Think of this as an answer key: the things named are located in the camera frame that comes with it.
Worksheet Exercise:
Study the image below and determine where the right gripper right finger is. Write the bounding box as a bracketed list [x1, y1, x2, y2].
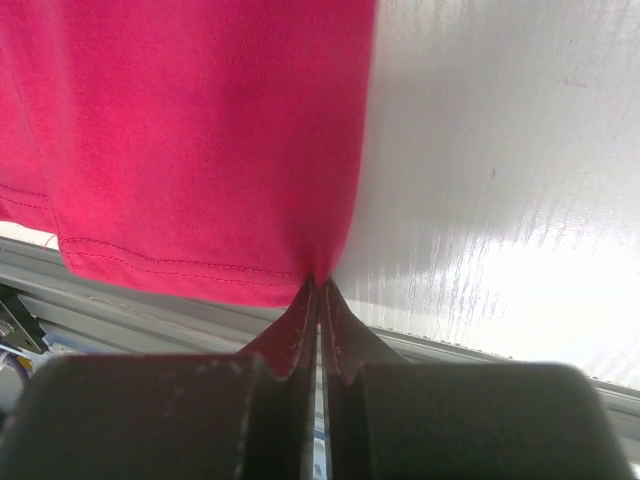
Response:
[320, 280, 408, 385]

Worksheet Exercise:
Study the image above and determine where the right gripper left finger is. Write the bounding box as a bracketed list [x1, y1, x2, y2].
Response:
[237, 280, 318, 379]

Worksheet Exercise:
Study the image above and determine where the pink t shirt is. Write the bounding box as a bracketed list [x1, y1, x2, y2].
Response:
[1, 1, 376, 307]

